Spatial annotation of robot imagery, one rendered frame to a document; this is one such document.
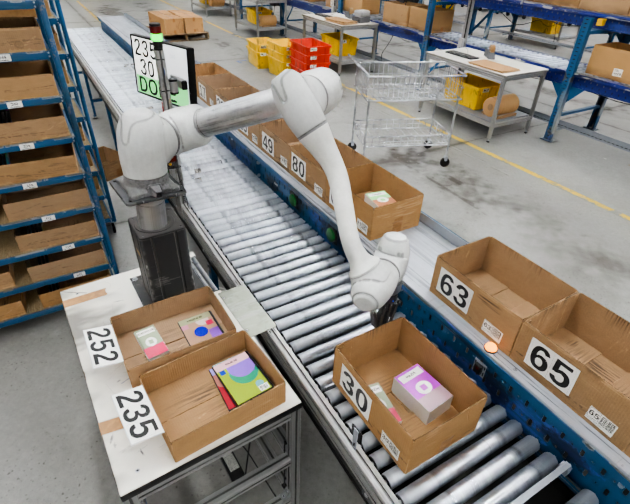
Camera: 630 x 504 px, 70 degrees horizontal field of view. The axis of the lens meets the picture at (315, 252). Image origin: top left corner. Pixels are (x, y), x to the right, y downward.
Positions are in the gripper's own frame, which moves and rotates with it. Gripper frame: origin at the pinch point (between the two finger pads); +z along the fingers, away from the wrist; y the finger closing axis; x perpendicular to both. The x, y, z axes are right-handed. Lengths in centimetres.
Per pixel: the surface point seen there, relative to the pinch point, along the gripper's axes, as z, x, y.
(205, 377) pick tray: 10, -19, 59
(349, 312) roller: 11.3, -23.4, -3.6
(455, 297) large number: -9.0, 5.9, -28.7
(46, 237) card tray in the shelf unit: 26, -166, 100
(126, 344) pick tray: 10, -47, 80
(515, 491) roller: 11, 61, -3
